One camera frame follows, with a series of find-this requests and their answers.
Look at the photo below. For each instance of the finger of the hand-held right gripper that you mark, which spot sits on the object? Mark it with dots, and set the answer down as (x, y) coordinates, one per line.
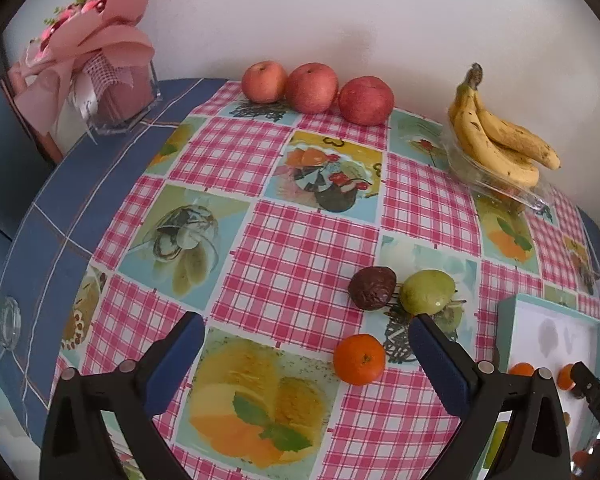
(587, 382)

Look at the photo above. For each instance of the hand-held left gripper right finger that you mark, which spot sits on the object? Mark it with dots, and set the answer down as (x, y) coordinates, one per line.
(437, 360)

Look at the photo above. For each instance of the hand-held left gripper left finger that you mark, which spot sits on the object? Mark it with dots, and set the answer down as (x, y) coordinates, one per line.
(172, 360)

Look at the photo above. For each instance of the orange tangerine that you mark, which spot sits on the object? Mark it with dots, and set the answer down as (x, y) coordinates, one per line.
(507, 193)
(521, 370)
(566, 377)
(359, 366)

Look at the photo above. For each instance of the green pear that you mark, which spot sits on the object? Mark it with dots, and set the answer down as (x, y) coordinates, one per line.
(426, 291)

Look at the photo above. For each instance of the white tray with teal rim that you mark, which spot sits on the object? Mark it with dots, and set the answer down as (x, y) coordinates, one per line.
(535, 330)

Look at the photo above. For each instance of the round dark wrinkled passion fruit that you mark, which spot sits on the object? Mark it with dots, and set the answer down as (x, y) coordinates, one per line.
(372, 287)

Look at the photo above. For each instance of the green mango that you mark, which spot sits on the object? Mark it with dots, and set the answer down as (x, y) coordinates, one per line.
(499, 442)

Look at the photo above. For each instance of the pink checked printed tablecloth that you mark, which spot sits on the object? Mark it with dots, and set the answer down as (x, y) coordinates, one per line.
(290, 260)

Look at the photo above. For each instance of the clear glass mug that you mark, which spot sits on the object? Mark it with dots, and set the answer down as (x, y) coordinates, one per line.
(5, 325)

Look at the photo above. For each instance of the clear plastic fruit container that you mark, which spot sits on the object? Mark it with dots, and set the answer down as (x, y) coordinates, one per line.
(470, 170)

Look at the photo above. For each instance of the blue tablecloth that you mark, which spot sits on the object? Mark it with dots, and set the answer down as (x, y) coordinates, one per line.
(80, 185)

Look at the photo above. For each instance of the yellow banana bunch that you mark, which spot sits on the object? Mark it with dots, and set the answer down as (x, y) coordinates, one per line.
(500, 145)

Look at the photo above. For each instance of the clear square vase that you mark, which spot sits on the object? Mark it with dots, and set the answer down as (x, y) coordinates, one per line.
(130, 95)

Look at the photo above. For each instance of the dark red apple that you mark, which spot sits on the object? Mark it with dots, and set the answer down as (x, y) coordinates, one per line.
(366, 100)

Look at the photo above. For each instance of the pink chair back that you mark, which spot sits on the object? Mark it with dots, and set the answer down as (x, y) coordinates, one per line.
(30, 110)

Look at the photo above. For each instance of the pale red apple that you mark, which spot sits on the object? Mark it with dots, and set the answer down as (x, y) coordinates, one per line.
(264, 81)

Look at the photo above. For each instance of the pink wrapped flower bouquet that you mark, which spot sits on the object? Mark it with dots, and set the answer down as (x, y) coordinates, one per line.
(110, 45)

